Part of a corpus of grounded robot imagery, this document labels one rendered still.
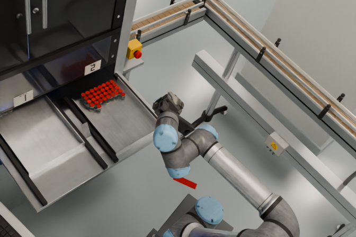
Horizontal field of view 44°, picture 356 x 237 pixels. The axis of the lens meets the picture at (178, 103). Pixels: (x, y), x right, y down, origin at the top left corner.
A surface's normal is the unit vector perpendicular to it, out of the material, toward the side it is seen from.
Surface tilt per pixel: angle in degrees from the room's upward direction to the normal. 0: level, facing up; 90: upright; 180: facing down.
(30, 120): 0
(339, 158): 0
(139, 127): 0
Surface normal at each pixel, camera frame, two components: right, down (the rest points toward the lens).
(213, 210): 0.31, -0.66
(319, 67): -0.73, 0.42
